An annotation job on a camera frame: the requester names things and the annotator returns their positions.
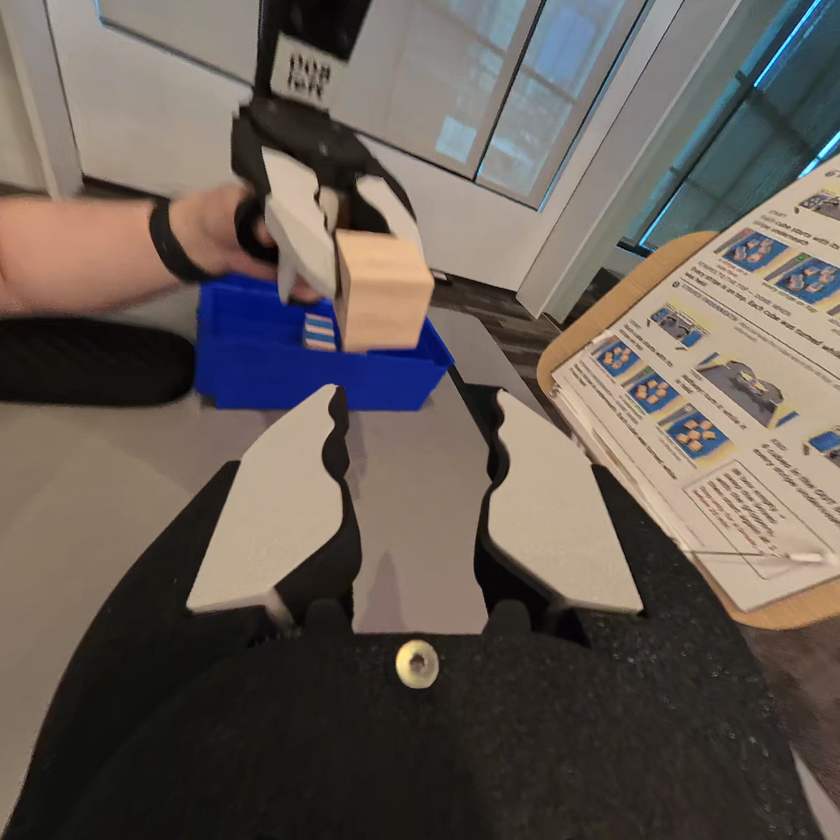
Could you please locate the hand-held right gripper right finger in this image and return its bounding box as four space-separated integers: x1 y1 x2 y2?
474 389 645 616

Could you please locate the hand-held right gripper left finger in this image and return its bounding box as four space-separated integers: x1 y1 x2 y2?
185 384 363 626

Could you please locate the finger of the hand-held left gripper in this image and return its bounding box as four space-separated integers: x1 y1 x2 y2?
356 176 429 263
261 146 341 301

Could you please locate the blue plastic bin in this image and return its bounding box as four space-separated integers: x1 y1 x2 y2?
195 274 455 413

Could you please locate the person's left forearm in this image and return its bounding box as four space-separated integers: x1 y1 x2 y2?
0 196 160 317

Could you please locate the person's left hand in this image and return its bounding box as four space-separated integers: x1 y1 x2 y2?
185 182 322 306

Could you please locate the black wristband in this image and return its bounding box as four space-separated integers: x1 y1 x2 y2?
148 196 214 284

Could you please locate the large glass window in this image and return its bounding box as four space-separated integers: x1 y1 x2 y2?
95 0 657 211

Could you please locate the wooden document stand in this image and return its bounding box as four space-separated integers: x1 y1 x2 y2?
536 230 840 631

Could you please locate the printed instruction sheet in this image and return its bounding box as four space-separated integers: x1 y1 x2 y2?
551 154 840 613

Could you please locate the black armrest pad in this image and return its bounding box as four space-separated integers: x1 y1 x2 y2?
0 317 196 406

